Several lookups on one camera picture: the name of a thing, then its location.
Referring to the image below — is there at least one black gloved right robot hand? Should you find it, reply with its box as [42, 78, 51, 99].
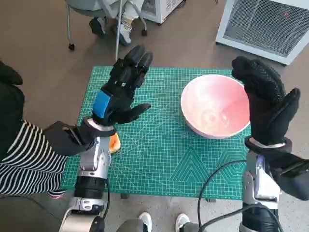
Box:
[231, 56, 301, 147]

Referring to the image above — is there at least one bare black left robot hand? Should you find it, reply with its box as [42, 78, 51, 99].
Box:
[91, 44, 154, 126]

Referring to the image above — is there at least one oblong striped toy bread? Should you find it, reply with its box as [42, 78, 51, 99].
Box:
[110, 132, 121, 154]

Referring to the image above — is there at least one pink bowl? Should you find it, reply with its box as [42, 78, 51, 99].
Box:
[180, 74, 251, 139]

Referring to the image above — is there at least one person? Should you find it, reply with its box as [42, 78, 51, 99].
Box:
[89, 0, 143, 46]
[0, 60, 70, 200]
[115, 212, 201, 232]

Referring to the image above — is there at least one green cutting mat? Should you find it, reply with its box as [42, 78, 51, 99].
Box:
[59, 66, 252, 201]

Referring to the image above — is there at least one large white mesh cabinet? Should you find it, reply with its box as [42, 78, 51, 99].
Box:
[215, 0, 309, 65]

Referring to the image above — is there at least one small white cabinet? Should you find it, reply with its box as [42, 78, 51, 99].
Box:
[140, 0, 188, 25]

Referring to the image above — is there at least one grey office chair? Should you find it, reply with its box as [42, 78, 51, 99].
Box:
[65, 0, 148, 51]

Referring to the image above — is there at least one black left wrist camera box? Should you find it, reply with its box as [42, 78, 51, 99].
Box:
[42, 120, 95, 157]

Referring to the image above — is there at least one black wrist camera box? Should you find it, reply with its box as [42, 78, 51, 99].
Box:
[42, 120, 95, 157]
[267, 152, 309, 201]

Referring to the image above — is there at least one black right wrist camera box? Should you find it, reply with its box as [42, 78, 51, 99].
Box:
[267, 152, 309, 201]

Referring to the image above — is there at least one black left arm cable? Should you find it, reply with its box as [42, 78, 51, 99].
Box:
[100, 177, 112, 218]

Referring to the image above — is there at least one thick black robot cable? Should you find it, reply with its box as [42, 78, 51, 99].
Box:
[199, 205, 280, 232]

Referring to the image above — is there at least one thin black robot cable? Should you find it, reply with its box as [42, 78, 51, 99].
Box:
[197, 159, 249, 232]

